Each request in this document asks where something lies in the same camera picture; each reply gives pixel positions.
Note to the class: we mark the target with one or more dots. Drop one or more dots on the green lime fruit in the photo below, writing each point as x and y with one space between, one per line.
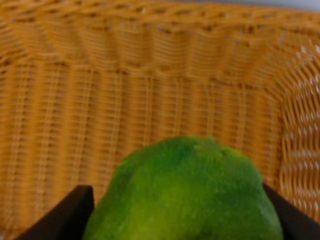
185 188

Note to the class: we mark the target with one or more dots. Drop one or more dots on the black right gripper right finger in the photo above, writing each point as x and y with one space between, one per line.
295 224

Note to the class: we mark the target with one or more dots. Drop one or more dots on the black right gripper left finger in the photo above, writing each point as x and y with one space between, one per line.
67 220

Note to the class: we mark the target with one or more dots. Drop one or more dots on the orange wicker basket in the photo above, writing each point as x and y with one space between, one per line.
85 82

